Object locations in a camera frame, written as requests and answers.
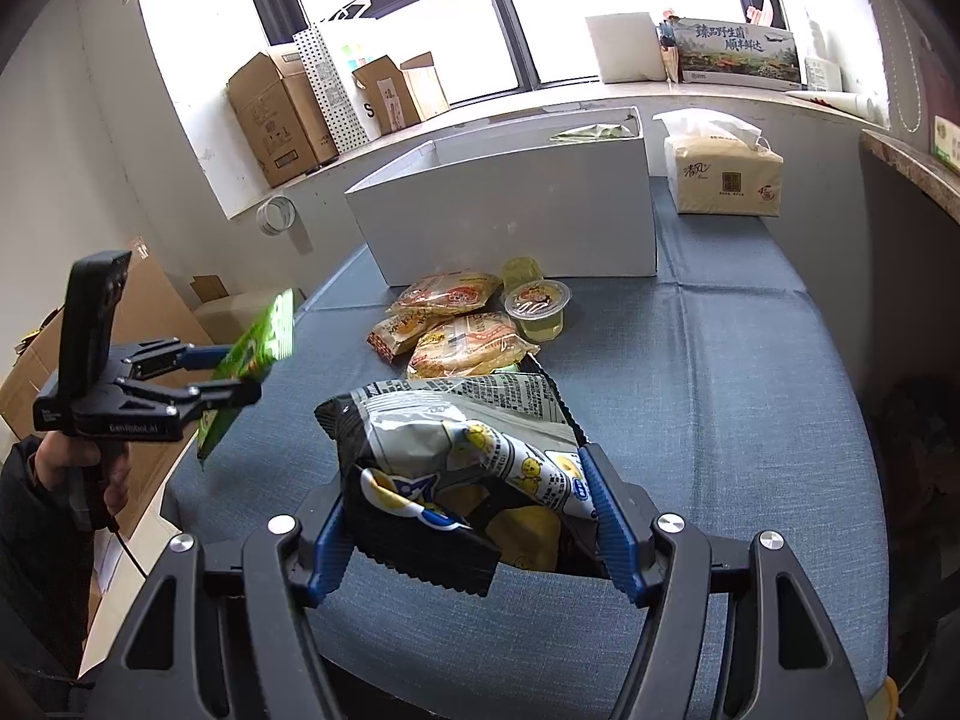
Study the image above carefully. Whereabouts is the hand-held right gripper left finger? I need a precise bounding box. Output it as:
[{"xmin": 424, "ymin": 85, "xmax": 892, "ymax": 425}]
[{"xmin": 90, "ymin": 497, "xmax": 355, "ymax": 720}]

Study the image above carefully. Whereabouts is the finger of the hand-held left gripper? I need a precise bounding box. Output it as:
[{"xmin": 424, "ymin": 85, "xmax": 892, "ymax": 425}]
[
  {"xmin": 120, "ymin": 377, "xmax": 263, "ymax": 430},
  {"xmin": 111, "ymin": 337, "xmax": 235, "ymax": 382}
]

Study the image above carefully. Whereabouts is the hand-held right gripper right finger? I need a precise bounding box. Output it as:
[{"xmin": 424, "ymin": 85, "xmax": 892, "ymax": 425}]
[{"xmin": 576, "ymin": 442, "xmax": 880, "ymax": 720}]

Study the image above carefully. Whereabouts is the large green seaweed packet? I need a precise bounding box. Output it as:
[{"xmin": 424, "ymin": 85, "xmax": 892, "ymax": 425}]
[{"xmin": 196, "ymin": 288, "xmax": 296, "ymax": 464}]

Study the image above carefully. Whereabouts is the black and silver chips packet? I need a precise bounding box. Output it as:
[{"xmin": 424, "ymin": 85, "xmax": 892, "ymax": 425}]
[{"xmin": 313, "ymin": 370, "xmax": 610, "ymax": 599}]

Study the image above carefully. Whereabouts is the white cardboard box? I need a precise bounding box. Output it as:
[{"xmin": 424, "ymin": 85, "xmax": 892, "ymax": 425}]
[{"xmin": 343, "ymin": 106, "xmax": 660, "ymax": 288}]

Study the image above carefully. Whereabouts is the small green seaweed packet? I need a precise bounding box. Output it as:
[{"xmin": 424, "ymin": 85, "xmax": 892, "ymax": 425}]
[{"xmin": 550, "ymin": 121, "xmax": 639, "ymax": 144}]

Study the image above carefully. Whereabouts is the person's left forearm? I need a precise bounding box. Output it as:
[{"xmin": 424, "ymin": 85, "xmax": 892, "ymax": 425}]
[{"xmin": 0, "ymin": 436, "xmax": 102, "ymax": 695}]

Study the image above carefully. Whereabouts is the person's left hand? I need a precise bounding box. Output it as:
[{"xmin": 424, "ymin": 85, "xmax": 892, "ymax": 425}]
[{"xmin": 33, "ymin": 433, "xmax": 133, "ymax": 520}]

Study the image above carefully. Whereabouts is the flat brown cardboard sheet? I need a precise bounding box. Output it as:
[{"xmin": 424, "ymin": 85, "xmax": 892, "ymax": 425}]
[{"xmin": 0, "ymin": 235, "xmax": 220, "ymax": 541}]

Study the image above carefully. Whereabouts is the white tape roll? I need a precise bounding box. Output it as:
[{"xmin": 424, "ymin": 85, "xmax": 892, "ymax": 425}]
[{"xmin": 256, "ymin": 194, "xmax": 296, "ymax": 236}]

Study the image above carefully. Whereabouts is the small orange bread packet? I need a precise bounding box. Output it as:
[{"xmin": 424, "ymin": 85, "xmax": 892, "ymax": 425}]
[{"xmin": 367, "ymin": 312, "xmax": 445, "ymax": 359}]

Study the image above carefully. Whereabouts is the large orange bread packet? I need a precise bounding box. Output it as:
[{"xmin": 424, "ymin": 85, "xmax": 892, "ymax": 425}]
[
  {"xmin": 385, "ymin": 269, "xmax": 503, "ymax": 317},
  {"xmin": 406, "ymin": 312, "xmax": 542, "ymax": 380}
]

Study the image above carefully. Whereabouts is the yellow jelly cup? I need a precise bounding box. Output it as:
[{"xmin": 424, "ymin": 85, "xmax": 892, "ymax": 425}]
[
  {"xmin": 503, "ymin": 278, "xmax": 573, "ymax": 344},
  {"xmin": 500, "ymin": 256, "xmax": 544, "ymax": 293}
]

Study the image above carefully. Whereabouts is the tall brown cardboard box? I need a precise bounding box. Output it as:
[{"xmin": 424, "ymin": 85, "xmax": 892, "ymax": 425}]
[{"xmin": 226, "ymin": 44, "xmax": 340, "ymax": 189}]

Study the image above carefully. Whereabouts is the polka dot paper bag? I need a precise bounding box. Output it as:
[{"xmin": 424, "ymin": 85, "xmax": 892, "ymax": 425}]
[{"xmin": 292, "ymin": 3, "xmax": 381, "ymax": 155}]

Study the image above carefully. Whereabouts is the small open cardboard box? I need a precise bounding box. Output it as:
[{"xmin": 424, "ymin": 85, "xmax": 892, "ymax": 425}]
[{"xmin": 352, "ymin": 52, "xmax": 452, "ymax": 138}]

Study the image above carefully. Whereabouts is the beige tissue pack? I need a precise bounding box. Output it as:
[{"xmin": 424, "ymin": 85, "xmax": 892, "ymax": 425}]
[{"xmin": 652, "ymin": 108, "xmax": 785, "ymax": 218}]

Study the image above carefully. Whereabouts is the stone side counter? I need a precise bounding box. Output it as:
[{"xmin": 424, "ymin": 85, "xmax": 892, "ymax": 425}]
[{"xmin": 860, "ymin": 128, "xmax": 960, "ymax": 220}]

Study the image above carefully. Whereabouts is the white closed box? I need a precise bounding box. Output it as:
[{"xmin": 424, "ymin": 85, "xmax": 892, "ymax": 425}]
[{"xmin": 584, "ymin": 12, "xmax": 669, "ymax": 84}]

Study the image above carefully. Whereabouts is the white tube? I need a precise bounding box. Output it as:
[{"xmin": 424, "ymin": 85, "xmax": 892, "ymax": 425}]
[{"xmin": 783, "ymin": 87, "xmax": 887, "ymax": 122}]

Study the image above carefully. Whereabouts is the long landscape print box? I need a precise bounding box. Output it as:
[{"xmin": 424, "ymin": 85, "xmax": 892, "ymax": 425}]
[{"xmin": 666, "ymin": 16, "xmax": 803, "ymax": 88}]

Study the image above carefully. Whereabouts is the white plastic bottle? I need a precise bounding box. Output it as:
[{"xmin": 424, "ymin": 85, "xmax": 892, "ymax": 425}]
[{"xmin": 803, "ymin": 18, "xmax": 845, "ymax": 92}]

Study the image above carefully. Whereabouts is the green and white tissue pack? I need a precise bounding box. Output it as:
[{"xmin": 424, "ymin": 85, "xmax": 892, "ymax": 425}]
[{"xmin": 933, "ymin": 115, "xmax": 960, "ymax": 167}]

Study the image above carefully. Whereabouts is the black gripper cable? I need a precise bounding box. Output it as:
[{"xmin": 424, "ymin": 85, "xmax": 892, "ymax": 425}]
[{"xmin": 111, "ymin": 516, "xmax": 153, "ymax": 580}]

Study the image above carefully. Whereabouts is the hanging white cord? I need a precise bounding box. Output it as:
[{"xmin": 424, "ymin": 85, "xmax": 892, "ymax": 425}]
[{"xmin": 874, "ymin": 0, "xmax": 935, "ymax": 132}]

